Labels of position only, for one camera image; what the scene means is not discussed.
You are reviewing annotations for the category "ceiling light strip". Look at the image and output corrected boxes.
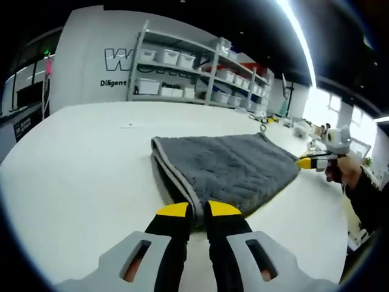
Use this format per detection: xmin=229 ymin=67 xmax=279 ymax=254
xmin=275 ymin=0 xmax=317 ymax=89

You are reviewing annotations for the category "white cable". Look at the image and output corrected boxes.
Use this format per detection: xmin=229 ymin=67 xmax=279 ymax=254
xmin=41 ymin=74 xmax=51 ymax=119

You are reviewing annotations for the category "person's right hand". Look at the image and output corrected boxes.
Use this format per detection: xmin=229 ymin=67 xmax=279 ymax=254
xmin=324 ymin=156 xmax=364 ymax=184

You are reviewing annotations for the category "clear plastic bag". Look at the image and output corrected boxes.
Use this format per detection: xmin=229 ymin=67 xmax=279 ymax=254
xmin=292 ymin=120 xmax=308 ymax=138

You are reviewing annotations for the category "white office chair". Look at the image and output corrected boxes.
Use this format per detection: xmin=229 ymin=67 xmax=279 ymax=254
xmin=346 ymin=224 xmax=376 ymax=252

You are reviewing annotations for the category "grey towel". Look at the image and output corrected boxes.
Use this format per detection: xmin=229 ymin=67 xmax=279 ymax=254
xmin=151 ymin=123 xmax=302 ymax=229

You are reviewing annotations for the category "grey metal shelf rack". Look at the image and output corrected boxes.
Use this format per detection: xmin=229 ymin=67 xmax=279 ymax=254
xmin=127 ymin=20 xmax=274 ymax=113

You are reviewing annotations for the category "monitor on black stand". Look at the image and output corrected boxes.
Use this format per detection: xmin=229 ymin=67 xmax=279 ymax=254
xmin=281 ymin=72 xmax=296 ymax=118

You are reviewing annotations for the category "row of white storage boxes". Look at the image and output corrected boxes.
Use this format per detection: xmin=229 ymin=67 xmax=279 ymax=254
xmin=135 ymin=38 xmax=271 ymax=110

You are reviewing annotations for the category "white desktop monitor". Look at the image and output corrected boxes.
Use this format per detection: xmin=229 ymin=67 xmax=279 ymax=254
xmin=349 ymin=140 xmax=373 ymax=165

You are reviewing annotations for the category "dark low cabinet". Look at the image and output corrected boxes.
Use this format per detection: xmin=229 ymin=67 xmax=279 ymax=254
xmin=12 ymin=102 xmax=43 ymax=144

